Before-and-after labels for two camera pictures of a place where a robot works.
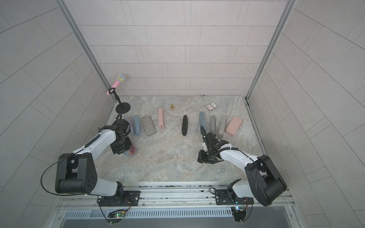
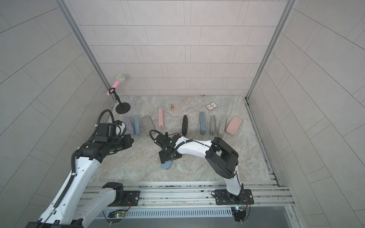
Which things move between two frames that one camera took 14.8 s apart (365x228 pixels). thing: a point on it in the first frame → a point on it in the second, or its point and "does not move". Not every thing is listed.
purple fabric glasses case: x=130 y=120 does not move
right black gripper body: x=206 y=156 → x=166 y=154
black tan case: x=184 y=128 does not move
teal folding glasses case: x=222 y=128 does not move
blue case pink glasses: x=132 y=151 → x=167 y=165
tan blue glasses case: x=137 y=125 does not move
